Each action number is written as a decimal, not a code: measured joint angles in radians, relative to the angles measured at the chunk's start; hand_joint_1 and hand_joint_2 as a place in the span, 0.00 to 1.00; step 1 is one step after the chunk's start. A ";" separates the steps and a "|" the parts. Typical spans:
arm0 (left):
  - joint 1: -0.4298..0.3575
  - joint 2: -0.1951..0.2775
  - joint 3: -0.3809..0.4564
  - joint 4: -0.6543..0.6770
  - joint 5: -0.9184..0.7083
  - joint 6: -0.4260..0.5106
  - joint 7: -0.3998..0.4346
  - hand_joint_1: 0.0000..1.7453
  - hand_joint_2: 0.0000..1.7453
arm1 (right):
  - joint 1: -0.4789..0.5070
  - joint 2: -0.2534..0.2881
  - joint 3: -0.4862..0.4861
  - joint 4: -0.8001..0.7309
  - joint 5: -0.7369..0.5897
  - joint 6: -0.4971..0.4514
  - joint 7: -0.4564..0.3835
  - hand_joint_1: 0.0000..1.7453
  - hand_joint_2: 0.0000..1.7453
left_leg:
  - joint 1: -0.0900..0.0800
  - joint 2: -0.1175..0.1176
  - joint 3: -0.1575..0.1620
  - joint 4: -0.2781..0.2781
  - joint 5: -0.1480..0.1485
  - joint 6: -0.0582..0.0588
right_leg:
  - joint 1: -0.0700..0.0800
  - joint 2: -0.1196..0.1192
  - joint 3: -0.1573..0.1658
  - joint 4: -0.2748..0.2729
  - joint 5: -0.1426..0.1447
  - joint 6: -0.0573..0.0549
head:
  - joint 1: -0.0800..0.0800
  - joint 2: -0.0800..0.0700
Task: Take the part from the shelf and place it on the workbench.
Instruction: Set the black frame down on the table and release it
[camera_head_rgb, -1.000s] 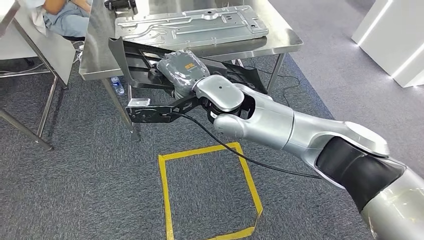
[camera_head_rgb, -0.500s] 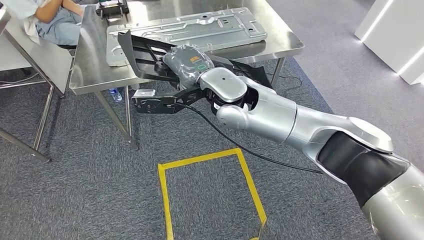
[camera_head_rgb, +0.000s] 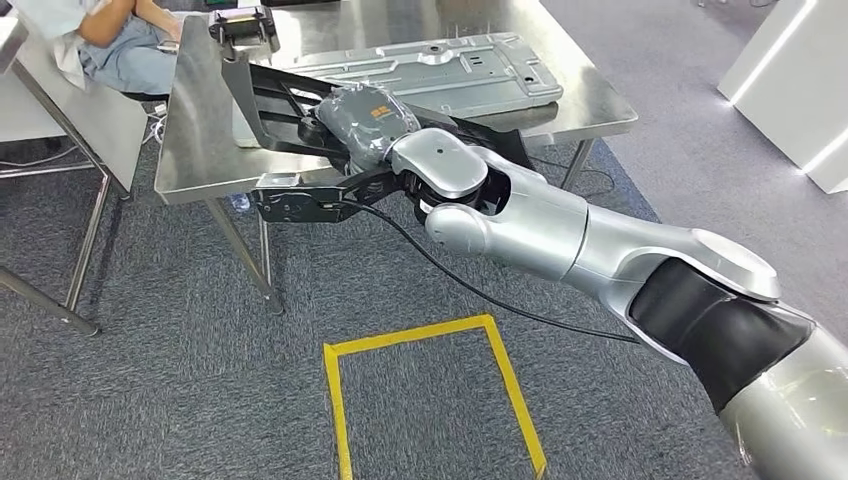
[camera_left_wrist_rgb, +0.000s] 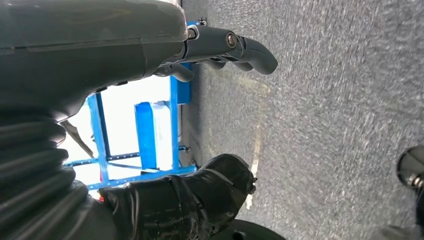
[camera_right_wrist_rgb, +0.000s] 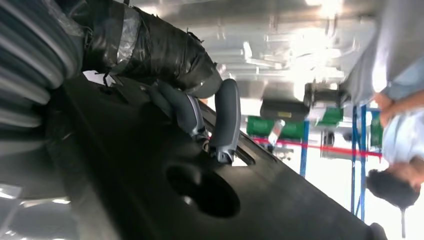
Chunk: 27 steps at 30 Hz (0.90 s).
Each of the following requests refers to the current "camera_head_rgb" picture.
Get white pillar with light strips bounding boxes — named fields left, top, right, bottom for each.
left=717, top=0, right=848, bottom=195

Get black plastic plate frame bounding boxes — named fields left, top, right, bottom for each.
left=221, top=56, right=535, bottom=177

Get black camera cable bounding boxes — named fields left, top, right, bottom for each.
left=343, top=198, right=642, bottom=346

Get white floor cable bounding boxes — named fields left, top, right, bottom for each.
left=140, top=101, right=169, bottom=147

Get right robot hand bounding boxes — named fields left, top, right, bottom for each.
left=314, top=84, right=422, bottom=175

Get small black bracket part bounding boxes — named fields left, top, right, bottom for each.
left=207, top=5, right=282, bottom=62

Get steel frame desk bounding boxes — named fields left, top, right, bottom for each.
left=0, top=13, right=151, bottom=338

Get grey sheet metal panel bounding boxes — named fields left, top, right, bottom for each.
left=283, top=31, right=565, bottom=121

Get black floor cable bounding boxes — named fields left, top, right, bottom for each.
left=528, top=154, right=618, bottom=201

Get person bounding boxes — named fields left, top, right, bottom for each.
left=9, top=0, right=185, bottom=95

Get stainless steel workbench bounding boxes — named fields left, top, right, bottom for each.
left=153, top=0, right=641, bottom=317

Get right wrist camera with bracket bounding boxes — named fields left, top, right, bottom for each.
left=251, top=168, right=407, bottom=225

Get yellow floor tape square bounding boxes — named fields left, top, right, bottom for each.
left=322, top=313, right=550, bottom=480

